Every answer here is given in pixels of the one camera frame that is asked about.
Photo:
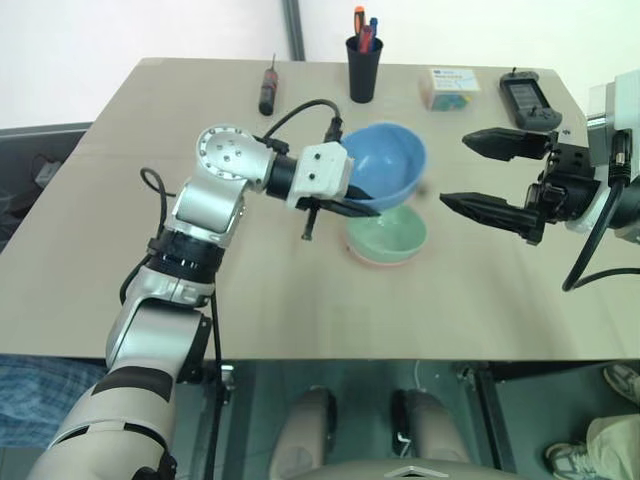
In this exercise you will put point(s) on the black handheld remote controller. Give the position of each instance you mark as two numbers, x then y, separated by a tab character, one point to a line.
530	102

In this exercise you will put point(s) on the clear plastic box, blue label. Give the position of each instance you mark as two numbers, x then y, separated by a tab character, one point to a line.
452	90

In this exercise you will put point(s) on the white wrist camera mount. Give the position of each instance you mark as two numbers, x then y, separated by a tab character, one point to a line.
320	172
617	105

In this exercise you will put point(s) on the pink plate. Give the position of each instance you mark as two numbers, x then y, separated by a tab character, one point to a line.
380	264

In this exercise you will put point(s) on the black pen cup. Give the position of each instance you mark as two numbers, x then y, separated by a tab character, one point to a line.
364	75

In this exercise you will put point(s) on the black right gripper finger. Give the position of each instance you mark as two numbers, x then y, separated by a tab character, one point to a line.
492	211
505	144

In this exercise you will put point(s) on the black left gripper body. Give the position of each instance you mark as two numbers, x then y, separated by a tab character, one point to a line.
311	212

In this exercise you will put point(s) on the blue bowl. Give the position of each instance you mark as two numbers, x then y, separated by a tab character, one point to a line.
387	155

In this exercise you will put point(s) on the beige robot torso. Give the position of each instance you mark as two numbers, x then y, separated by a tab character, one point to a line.
405	471

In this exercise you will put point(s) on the blue pen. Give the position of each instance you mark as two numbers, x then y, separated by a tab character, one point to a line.
373	31

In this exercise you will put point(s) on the beige rounded robot right leg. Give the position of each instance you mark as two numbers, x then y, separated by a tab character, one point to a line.
430	430

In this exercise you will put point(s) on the grey white sneaker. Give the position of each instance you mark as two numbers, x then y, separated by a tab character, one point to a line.
567	457
625	382

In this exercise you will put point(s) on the beige rounded robot left leg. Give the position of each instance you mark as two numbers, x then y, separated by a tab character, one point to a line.
305	430

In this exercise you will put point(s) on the beige trouser leg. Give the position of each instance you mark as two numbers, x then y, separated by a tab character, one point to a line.
615	442

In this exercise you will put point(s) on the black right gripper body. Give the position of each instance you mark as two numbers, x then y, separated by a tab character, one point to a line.
565	185

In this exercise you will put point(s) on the black table frame leg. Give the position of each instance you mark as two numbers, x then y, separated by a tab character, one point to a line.
492	415

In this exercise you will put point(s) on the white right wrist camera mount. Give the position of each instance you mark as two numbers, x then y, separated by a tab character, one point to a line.
617	105

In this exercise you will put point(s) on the dark grey bin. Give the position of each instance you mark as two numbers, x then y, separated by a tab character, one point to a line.
25	150

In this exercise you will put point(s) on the red pen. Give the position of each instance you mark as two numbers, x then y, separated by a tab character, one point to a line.
367	39

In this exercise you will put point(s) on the green bowl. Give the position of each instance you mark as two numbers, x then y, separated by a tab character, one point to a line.
395	235

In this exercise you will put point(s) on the blue plaid cloth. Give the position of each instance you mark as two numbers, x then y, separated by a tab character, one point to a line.
35	395

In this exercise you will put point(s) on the beige rounded robot leg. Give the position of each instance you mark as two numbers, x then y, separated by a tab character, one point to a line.
430	430
305	430

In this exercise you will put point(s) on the black red screwdriver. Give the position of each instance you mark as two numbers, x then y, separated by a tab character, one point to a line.
268	92

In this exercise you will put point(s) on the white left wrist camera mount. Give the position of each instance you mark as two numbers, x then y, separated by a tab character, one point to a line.
320	172

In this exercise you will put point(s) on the grey metal post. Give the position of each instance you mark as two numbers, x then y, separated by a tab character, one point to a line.
294	27

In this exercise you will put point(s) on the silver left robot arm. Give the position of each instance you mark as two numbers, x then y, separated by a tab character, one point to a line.
220	165

